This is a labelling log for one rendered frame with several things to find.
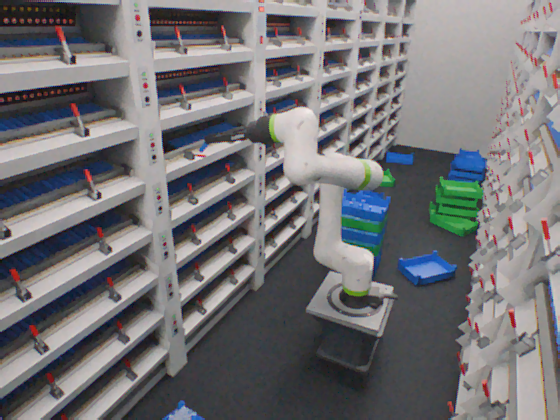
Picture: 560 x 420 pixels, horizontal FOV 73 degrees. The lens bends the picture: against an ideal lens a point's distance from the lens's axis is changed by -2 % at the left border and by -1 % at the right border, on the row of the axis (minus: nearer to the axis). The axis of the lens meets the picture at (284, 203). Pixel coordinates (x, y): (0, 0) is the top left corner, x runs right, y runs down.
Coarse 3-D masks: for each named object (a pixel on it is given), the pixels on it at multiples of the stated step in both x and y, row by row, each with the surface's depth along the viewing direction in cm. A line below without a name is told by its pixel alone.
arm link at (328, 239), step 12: (336, 156) 157; (348, 156) 156; (324, 192) 162; (336, 192) 161; (324, 204) 164; (336, 204) 163; (324, 216) 166; (336, 216) 166; (324, 228) 168; (336, 228) 168; (324, 240) 170; (336, 240) 170; (324, 252) 171; (324, 264) 174
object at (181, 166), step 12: (204, 120) 176; (228, 120) 189; (240, 120) 186; (168, 132) 158; (216, 144) 166; (228, 144) 170; (240, 144) 177; (216, 156) 163; (168, 168) 140; (180, 168) 144; (192, 168) 151; (168, 180) 140
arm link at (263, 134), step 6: (264, 114) 123; (270, 114) 123; (258, 120) 122; (264, 120) 121; (258, 126) 121; (264, 126) 120; (258, 132) 122; (264, 132) 120; (258, 138) 123; (264, 138) 122; (270, 138) 121; (264, 144) 125; (270, 144) 126
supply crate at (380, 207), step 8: (344, 192) 246; (360, 200) 245; (368, 200) 243; (376, 200) 241; (384, 200) 239; (344, 208) 230; (352, 208) 228; (368, 208) 239; (376, 208) 239; (384, 208) 240; (360, 216) 228; (368, 216) 226; (376, 216) 224; (384, 216) 226
